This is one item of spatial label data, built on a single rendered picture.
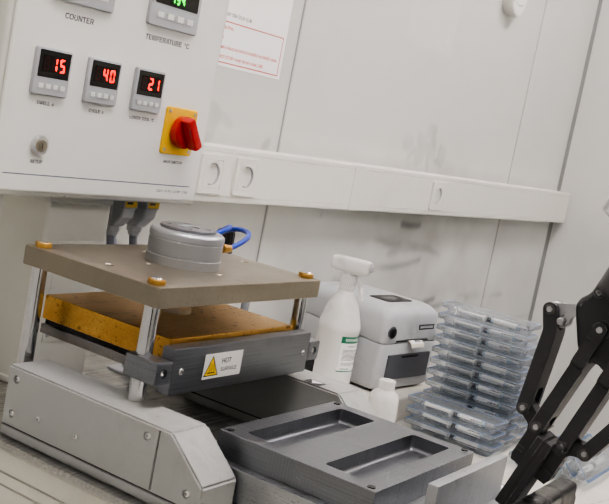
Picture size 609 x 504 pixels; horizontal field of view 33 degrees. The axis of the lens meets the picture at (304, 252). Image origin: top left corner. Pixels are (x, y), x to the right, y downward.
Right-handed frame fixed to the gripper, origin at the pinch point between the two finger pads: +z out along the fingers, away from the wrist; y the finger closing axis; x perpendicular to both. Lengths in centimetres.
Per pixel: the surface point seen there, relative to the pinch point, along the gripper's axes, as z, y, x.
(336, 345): 36, -56, 82
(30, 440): 22.9, -36.5, -15.7
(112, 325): 11.4, -38.3, -9.7
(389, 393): 29, -36, 63
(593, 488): 32, -6, 94
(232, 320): 9.3, -34.8, 4.3
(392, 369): 38, -49, 94
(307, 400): 14.3, -25.9, 11.7
